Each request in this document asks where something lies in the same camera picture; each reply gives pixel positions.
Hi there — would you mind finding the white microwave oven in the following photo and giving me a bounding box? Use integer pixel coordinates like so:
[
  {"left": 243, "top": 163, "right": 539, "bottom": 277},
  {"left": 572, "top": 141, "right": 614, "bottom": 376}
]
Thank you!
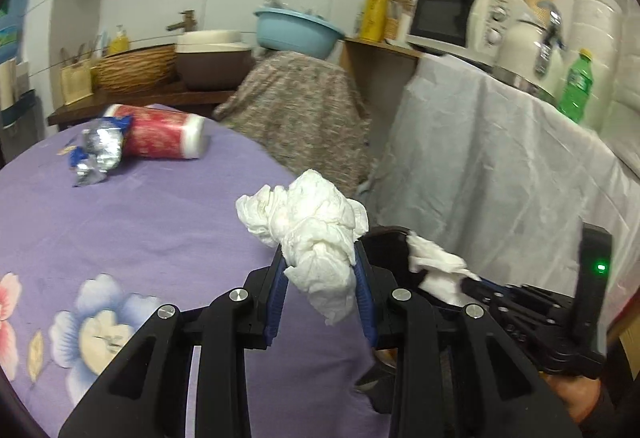
[{"left": 406, "top": 0, "right": 531, "bottom": 64}]

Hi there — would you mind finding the silver blue snack wrapper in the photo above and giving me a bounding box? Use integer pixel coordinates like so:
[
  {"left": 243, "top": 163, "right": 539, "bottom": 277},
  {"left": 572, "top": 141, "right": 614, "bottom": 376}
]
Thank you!
[{"left": 68, "top": 117, "right": 135, "bottom": 187}]

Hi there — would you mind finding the clear plastic bag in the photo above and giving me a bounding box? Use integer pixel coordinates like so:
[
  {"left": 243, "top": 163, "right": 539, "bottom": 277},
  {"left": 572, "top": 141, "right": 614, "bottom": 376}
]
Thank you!
[{"left": 262, "top": 0, "right": 326, "bottom": 16}]

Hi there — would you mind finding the bronze faucet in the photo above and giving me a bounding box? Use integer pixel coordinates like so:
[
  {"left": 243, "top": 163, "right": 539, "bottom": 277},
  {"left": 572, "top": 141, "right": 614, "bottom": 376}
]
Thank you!
[{"left": 166, "top": 10, "right": 197, "bottom": 32}]

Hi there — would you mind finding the blue plastic basin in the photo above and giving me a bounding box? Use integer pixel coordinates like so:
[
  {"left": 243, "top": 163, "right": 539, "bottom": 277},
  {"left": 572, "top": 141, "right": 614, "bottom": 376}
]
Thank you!
[{"left": 254, "top": 7, "right": 346, "bottom": 60}]

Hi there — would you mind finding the wooden side cabinet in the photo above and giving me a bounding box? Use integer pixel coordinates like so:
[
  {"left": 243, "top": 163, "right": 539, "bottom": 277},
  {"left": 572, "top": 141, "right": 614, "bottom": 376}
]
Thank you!
[{"left": 342, "top": 37, "right": 421, "bottom": 129}]

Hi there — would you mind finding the blue water jug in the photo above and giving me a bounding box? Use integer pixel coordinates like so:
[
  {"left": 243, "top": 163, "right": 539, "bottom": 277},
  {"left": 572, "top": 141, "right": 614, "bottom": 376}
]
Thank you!
[{"left": 0, "top": 0, "right": 28, "bottom": 64}]

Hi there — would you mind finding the white electric kettle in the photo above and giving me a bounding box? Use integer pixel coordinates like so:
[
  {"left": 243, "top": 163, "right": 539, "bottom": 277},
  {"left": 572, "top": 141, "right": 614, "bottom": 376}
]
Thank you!
[{"left": 495, "top": 1, "right": 566, "bottom": 94}]

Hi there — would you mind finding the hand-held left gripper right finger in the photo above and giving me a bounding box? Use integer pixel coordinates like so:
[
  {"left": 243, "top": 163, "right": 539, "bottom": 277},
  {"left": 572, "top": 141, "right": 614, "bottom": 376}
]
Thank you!
[{"left": 350, "top": 241, "right": 583, "bottom": 438}]

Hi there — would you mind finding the paisley cloth cover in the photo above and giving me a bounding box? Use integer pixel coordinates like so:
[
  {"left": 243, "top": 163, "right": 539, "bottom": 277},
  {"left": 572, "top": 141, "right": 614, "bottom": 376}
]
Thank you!
[{"left": 212, "top": 51, "right": 378, "bottom": 196}]

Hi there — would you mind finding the green soda bottle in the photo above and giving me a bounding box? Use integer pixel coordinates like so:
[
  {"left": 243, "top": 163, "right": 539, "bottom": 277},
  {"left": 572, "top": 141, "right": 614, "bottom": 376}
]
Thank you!
[{"left": 556, "top": 49, "right": 597, "bottom": 124}]

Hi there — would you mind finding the wicker basket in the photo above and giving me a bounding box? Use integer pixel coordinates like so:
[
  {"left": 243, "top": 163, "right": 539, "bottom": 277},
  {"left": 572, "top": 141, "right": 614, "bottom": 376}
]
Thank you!
[{"left": 92, "top": 45, "right": 178, "bottom": 94}]

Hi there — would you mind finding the yellow soap bottle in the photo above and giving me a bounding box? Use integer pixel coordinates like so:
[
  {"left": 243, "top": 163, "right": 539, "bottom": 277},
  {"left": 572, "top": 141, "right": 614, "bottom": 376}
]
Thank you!
[{"left": 106, "top": 25, "right": 130, "bottom": 55}]

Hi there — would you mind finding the brown and white sink basin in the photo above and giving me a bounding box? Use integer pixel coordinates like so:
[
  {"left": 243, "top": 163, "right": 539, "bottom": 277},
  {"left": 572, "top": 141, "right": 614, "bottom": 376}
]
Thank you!
[{"left": 175, "top": 29, "right": 256, "bottom": 90}]

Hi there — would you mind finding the round metal tray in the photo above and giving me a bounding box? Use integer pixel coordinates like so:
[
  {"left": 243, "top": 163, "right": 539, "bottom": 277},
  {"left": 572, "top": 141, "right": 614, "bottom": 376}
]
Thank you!
[{"left": 492, "top": 68, "right": 558, "bottom": 104}]

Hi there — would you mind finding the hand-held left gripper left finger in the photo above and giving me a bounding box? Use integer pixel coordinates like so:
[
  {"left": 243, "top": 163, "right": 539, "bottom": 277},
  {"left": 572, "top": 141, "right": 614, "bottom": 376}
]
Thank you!
[{"left": 59, "top": 245, "right": 291, "bottom": 438}]

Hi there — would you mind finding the small white tissue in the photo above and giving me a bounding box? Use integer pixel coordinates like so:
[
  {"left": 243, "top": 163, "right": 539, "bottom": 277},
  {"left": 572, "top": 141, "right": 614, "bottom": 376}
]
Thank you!
[{"left": 407, "top": 233, "right": 482, "bottom": 306}]

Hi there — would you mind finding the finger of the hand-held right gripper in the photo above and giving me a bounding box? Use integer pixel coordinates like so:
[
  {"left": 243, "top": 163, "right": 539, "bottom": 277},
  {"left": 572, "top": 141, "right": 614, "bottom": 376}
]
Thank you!
[
  {"left": 461, "top": 275, "right": 507, "bottom": 300},
  {"left": 486, "top": 295, "right": 527, "bottom": 335}
]

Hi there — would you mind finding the beige chopstick holder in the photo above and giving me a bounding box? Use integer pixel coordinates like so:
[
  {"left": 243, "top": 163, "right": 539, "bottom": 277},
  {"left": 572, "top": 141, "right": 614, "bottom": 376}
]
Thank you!
[{"left": 61, "top": 59, "right": 94, "bottom": 105}]

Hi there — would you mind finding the red canister with white lid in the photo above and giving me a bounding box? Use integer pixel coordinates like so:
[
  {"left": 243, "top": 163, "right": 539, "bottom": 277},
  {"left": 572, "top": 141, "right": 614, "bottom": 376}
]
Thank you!
[{"left": 103, "top": 104, "right": 207, "bottom": 160}]

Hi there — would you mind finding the person's right hand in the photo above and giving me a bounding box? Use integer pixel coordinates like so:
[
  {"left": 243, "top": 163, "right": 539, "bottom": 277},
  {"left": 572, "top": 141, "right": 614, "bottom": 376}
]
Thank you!
[{"left": 542, "top": 370, "right": 602, "bottom": 425}]

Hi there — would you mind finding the glass jar with wicker sleeve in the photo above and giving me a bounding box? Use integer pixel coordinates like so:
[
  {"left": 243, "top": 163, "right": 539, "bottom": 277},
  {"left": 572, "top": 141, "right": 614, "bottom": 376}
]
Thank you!
[{"left": 385, "top": 0, "right": 415, "bottom": 42}]

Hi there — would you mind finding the white cover cloth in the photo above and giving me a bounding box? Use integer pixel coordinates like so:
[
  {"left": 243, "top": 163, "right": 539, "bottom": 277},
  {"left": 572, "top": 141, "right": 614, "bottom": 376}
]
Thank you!
[{"left": 370, "top": 53, "right": 640, "bottom": 329}]

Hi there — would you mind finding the large white tissue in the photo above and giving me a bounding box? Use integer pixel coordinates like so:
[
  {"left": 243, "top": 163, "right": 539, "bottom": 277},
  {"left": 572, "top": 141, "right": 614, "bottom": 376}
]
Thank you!
[{"left": 236, "top": 169, "right": 370, "bottom": 326}]

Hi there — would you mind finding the yellow wrapped roll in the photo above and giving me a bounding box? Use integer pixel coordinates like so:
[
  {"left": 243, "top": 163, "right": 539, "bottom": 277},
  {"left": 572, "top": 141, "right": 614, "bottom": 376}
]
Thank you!
[{"left": 361, "top": 0, "right": 396, "bottom": 43}]

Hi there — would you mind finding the purple floral tablecloth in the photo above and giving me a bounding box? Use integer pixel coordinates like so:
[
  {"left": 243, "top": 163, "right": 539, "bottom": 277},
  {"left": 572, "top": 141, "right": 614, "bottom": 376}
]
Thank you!
[{"left": 0, "top": 103, "right": 396, "bottom": 438}]

